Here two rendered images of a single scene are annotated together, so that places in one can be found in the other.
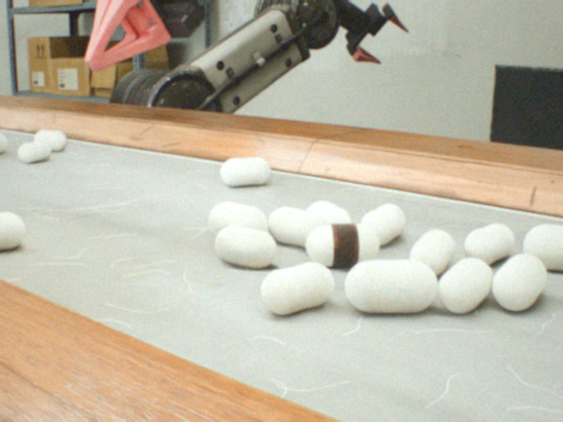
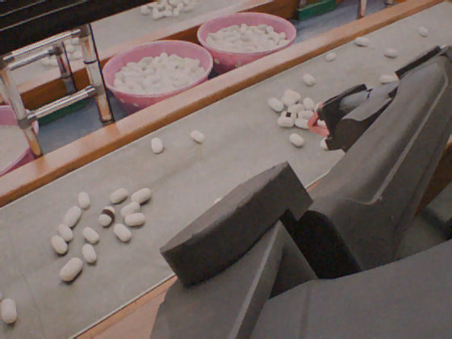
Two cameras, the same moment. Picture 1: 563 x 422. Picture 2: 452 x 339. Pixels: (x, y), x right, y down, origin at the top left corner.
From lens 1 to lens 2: 0.81 m
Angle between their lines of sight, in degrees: 91
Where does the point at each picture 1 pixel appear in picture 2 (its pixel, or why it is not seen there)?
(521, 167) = (150, 300)
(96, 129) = not seen: hidden behind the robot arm
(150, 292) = (110, 180)
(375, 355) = (56, 211)
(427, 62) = not seen: outside the picture
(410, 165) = not seen: hidden behind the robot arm
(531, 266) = (53, 241)
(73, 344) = (56, 161)
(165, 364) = (44, 170)
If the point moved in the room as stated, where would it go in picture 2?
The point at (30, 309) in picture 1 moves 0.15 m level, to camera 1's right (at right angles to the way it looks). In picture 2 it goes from (73, 155) to (30, 216)
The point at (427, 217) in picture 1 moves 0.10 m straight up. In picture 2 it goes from (145, 261) to (131, 215)
